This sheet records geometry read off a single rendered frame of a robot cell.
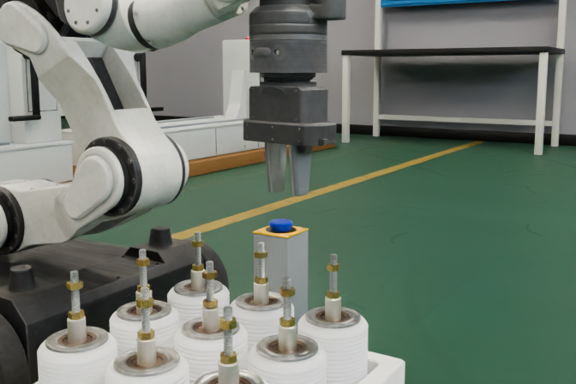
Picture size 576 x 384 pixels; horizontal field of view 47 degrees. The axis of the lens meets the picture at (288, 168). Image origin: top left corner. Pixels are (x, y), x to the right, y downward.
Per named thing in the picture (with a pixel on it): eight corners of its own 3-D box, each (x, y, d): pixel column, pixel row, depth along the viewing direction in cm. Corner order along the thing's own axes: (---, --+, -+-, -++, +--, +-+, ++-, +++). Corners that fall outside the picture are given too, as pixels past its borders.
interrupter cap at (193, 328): (245, 321, 89) (245, 317, 89) (231, 345, 82) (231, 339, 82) (192, 318, 91) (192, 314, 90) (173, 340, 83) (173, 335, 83)
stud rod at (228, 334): (230, 372, 71) (229, 304, 70) (235, 375, 70) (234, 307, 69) (222, 375, 70) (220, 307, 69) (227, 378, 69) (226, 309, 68)
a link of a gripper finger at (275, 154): (286, 189, 79) (286, 138, 79) (269, 193, 77) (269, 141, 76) (277, 188, 80) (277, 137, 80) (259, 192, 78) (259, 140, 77)
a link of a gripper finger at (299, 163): (289, 196, 75) (289, 142, 74) (306, 193, 78) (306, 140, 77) (299, 198, 74) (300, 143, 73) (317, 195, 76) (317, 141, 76)
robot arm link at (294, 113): (221, 140, 77) (219, 36, 75) (275, 134, 84) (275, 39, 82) (305, 148, 69) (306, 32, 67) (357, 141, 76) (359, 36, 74)
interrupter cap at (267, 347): (330, 356, 79) (330, 351, 78) (273, 369, 75) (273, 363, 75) (299, 333, 85) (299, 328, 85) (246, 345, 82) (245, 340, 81)
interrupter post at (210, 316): (222, 327, 87) (221, 303, 87) (217, 335, 85) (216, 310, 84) (204, 327, 88) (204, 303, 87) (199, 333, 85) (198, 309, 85)
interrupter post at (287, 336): (300, 352, 80) (300, 326, 79) (283, 357, 78) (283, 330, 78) (291, 345, 82) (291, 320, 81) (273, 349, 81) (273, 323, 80)
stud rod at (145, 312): (147, 352, 75) (146, 289, 74) (141, 351, 76) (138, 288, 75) (153, 349, 76) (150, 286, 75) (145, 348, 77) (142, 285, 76)
